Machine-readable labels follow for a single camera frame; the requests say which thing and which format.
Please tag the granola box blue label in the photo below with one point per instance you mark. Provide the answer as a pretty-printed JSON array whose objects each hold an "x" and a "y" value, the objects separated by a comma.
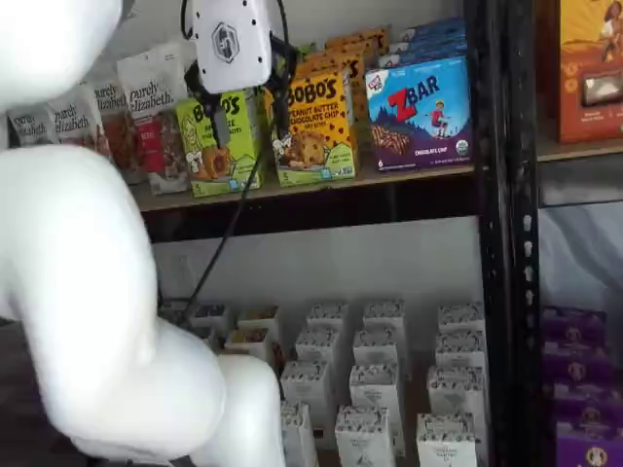
[{"x": 209, "y": 316}]

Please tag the white patterned box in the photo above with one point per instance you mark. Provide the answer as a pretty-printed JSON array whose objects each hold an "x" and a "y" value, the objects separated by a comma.
[
  {"x": 460, "y": 350},
  {"x": 327, "y": 316},
  {"x": 447, "y": 442},
  {"x": 306, "y": 384},
  {"x": 461, "y": 316},
  {"x": 372, "y": 389},
  {"x": 298, "y": 438},
  {"x": 316, "y": 348},
  {"x": 376, "y": 348},
  {"x": 384, "y": 313},
  {"x": 365, "y": 438},
  {"x": 455, "y": 394}
]

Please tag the black metal shelf rack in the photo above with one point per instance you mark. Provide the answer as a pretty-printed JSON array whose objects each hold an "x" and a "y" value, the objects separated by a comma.
[
  {"x": 501, "y": 194},
  {"x": 579, "y": 182}
]

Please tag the white plastic sheet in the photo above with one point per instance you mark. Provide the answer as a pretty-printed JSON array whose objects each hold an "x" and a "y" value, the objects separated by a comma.
[{"x": 579, "y": 253}]

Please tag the blue Zbar box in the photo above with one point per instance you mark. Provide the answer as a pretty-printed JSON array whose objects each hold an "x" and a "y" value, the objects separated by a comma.
[
  {"x": 438, "y": 39},
  {"x": 418, "y": 121},
  {"x": 438, "y": 26},
  {"x": 428, "y": 51}
]

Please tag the large orange box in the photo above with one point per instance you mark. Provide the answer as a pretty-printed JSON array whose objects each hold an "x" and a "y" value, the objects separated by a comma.
[{"x": 574, "y": 112}]

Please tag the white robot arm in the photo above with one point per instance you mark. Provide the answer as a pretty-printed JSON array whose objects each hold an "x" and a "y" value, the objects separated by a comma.
[{"x": 73, "y": 292}]

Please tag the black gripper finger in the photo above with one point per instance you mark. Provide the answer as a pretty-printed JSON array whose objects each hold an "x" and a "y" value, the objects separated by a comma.
[
  {"x": 221, "y": 129},
  {"x": 281, "y": 112}
]

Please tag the granola bag red label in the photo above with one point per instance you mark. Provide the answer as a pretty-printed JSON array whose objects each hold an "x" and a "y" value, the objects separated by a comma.
[{"x": 151, "y": 141}]

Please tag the white granola bag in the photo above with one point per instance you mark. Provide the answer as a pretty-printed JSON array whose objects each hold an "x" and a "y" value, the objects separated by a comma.
[
  {"x": 73, "y": 119},
  {"x": 31, "y": 126}
]

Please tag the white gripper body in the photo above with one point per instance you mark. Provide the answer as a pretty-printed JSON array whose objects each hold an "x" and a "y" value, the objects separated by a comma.
[{"x": 229, "y": 44}]

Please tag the white small cartons group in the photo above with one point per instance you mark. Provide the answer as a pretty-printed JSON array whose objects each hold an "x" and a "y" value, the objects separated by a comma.
[{"x": 325, "y": 457}]

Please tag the granola box yellow label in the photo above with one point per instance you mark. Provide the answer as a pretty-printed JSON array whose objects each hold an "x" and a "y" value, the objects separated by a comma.
[
  {"x": 245, "y": 340},
  {"x": 258, "y": 318}
]

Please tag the green Bobo's apple pie box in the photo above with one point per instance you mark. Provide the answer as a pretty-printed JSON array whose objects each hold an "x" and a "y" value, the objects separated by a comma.
[
  {"x": 204, "y": 170},
  {"x": 307, "y": 52}
]

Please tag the purple snack box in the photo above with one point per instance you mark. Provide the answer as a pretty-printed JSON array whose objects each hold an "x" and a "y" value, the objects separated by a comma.
[
  {"x": 589, "y": 450},
  {"x": 574, "y": 326},
  {"x": 589, "y": 404},
  {"x": 576, "y": 362}
]

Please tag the yellow Bobo's peanut butter box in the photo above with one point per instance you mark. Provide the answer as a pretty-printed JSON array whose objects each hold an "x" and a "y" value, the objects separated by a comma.
[
  {"x": 357, "y": 97},
  {"x": 336, "y": 48},
  {"x": 321, "y": 146},
  {"x": 360, "y": 36}
]

